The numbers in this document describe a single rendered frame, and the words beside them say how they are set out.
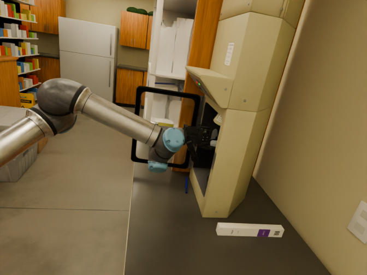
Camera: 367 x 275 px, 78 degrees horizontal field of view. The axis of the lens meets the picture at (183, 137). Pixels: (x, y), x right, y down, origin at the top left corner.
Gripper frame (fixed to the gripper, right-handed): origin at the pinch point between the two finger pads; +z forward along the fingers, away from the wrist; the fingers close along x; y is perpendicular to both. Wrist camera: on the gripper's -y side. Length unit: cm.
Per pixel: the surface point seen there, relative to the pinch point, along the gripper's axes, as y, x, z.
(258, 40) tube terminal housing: 42.1, -14.6, -4.1
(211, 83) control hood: 27.2, -14.5, -16.3
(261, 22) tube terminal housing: 47.2, -14.6, -4.5
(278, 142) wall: -1.5, 13.3, 34.4
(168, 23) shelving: 61, 209, -14
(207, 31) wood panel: 45, 22, -12
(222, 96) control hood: 23.5, -14.5, -11.6
